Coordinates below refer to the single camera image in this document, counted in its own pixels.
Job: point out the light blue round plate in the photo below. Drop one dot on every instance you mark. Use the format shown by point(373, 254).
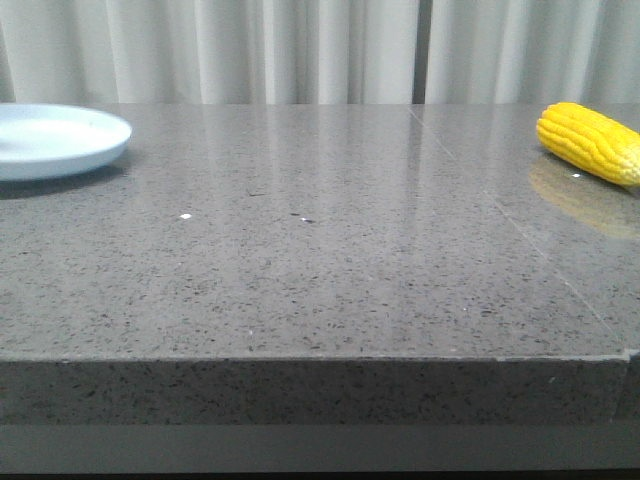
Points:
point(43, 141)

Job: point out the white pleated curtain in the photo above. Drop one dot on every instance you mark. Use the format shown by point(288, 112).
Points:
point(320, 52)

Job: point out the yellow corn cob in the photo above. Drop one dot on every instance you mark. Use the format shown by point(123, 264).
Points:
point(591, 141)

